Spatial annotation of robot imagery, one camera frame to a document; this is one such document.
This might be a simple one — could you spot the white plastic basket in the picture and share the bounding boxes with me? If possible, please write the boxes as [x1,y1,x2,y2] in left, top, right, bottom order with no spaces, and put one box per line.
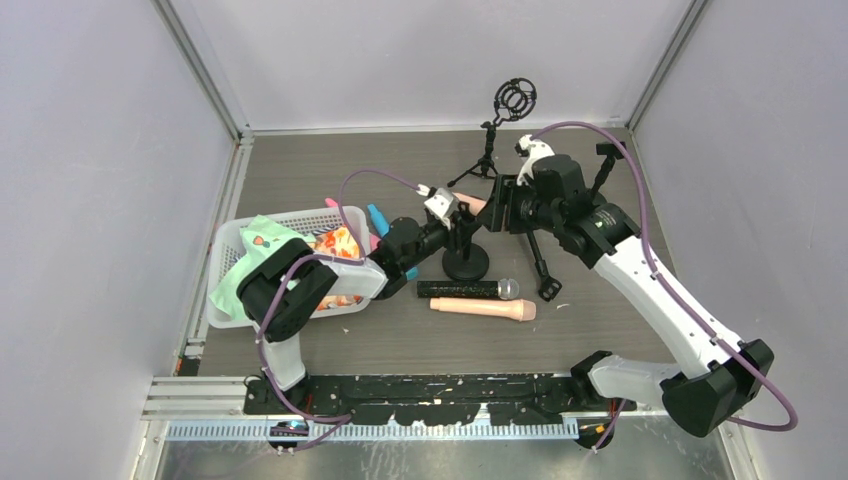
[206,206,377,329]

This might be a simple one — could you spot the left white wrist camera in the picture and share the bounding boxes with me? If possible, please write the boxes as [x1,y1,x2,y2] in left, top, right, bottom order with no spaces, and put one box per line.
[417,184,460,230]

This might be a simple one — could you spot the orange patterned cloth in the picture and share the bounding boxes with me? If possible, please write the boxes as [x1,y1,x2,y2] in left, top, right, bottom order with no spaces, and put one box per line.
[307,227,362,311]

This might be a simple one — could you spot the beige microphone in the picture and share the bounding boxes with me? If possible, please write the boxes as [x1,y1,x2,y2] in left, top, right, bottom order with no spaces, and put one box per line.
[429,298,537,322]
[453,192,487,216]

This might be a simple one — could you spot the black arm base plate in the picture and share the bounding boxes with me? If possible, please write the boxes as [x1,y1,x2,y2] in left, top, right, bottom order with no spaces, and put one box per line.
[243,373,618,426]

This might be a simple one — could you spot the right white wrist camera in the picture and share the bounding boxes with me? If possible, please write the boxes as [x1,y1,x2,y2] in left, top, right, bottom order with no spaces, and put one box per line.
[515,134,555,186]

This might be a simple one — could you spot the fallen black round stand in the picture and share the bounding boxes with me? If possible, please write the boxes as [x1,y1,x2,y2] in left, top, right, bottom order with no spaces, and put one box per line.
[526,231,562,302]

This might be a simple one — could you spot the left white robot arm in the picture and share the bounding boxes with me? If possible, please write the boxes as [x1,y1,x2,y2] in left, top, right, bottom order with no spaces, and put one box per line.
[236,218,454,392]

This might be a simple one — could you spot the black tripod shock mount stand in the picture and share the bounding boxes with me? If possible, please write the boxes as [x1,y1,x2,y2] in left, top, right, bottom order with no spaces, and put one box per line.
[447,76,539,189]

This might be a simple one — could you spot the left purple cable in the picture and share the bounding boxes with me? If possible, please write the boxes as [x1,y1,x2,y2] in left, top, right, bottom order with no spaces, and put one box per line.
[254,168,432,453]

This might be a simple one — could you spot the black round base clip stand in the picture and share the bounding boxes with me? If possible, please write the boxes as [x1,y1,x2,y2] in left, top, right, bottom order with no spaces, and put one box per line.
[442,202,489,281]

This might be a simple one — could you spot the black glitter microphone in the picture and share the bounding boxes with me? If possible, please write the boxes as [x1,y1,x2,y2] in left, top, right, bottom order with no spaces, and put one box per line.
[416,278,520,300]

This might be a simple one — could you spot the green patterned cloth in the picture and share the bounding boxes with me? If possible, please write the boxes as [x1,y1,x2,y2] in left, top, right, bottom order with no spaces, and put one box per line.
[207,215,312,329]

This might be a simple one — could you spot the beige microphone on table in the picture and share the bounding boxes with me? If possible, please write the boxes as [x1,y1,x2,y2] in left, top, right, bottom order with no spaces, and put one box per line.
[429,298,537,322]

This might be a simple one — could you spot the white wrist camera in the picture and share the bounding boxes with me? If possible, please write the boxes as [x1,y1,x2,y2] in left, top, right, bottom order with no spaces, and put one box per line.
[515,134,555,186]
[417,184,460,230]

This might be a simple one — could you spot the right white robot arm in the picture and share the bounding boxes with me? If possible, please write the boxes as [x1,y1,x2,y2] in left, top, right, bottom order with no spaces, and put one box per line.
[475,154,775,437]

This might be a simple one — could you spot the blue toy microphone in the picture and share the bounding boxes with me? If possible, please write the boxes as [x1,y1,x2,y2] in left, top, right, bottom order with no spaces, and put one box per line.
[367,204,419,280]

